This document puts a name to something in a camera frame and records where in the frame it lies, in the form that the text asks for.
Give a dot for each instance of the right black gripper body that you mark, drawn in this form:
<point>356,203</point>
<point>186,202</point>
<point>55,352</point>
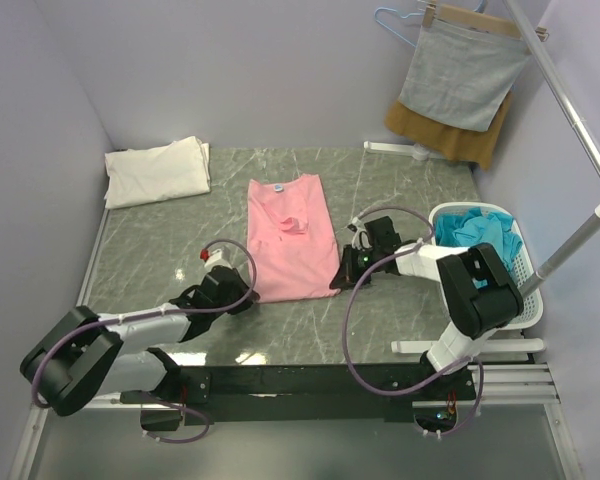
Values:
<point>376,252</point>

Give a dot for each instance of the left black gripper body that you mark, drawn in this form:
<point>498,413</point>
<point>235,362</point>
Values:
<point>237,293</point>

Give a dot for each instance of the pink t shirt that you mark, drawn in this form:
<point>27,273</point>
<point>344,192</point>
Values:
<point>291,239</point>

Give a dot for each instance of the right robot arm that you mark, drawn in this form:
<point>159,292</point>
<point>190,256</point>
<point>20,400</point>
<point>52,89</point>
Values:
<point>480,295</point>

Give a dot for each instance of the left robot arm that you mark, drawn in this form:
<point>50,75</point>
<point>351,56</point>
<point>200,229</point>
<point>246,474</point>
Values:
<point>88,354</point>

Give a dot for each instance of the teal t shirt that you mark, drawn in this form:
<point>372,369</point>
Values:
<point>474,227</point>

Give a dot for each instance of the folded white t shirt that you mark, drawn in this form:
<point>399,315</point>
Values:
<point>137,177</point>

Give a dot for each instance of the brown hanging cloth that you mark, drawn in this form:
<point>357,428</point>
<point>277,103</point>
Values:
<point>455,144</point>

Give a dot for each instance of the black base beam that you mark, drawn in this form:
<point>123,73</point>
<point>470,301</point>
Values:
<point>255,393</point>

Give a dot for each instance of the grey hanging cloth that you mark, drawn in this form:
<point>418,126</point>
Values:
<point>460,77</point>

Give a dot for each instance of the metal clothes rack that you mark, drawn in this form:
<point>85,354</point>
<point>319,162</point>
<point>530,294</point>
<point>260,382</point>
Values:
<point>565,100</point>

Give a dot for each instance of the wooden clip hanger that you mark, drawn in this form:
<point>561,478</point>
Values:
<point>469,19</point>

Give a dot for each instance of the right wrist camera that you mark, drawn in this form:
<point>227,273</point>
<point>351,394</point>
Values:
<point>360,240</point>

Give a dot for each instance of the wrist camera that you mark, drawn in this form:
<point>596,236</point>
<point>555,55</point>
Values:
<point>219,257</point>
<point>360,240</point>

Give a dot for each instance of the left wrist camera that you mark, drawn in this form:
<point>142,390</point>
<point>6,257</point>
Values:
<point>219,257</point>

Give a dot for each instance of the aluminium rail frame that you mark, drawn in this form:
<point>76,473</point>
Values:
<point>143,255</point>

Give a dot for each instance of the blue wire hanger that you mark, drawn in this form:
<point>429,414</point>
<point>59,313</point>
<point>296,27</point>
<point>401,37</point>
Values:
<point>386,17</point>

